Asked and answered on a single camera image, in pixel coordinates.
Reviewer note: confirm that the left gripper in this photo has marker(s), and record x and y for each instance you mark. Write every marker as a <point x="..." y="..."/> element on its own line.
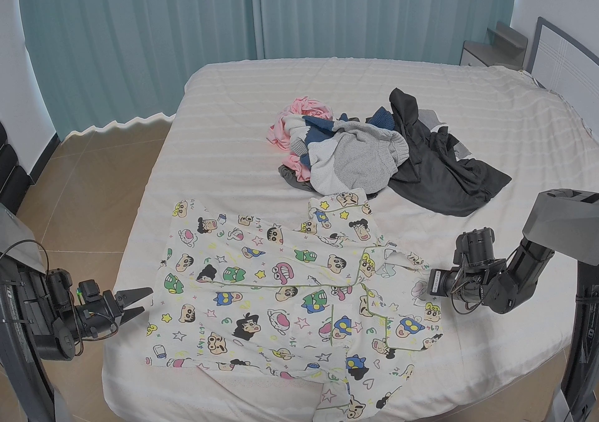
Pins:
<point x="100" y="319"/>

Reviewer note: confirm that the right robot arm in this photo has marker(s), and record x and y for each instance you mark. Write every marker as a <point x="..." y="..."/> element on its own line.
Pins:
<point x="561" y="223"/>

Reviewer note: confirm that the black padded sofa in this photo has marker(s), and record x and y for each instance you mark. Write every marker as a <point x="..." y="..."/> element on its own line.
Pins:
<point x="11" y="177"/>

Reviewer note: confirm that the black garment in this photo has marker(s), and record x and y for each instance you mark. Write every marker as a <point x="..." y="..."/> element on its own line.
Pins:
<point x="440" y="181"/>

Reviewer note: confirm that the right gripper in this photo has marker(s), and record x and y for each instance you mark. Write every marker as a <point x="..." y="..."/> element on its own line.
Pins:
<point x="449" y="283"/>

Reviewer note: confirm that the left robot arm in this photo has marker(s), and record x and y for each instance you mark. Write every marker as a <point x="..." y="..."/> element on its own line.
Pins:
<point x="18" y="317"/>

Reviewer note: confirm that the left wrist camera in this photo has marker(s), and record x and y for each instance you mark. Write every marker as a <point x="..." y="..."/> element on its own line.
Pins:
<point x="89" y="291"/>

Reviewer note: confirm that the bed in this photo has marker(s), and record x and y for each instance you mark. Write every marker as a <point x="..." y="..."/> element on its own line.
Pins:
<point x="224" y="130"/>

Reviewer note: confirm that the pile of clothes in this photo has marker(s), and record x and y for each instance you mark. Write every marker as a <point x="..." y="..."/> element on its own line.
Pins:
<point x="351" y="163"/>

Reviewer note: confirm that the grey bedside table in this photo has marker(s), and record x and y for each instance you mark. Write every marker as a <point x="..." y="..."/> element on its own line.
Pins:
<point x="496" y="48"/>

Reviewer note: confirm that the white printed pyjama top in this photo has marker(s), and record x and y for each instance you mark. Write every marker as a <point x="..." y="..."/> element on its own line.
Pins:
<point x="262" y="298"/>

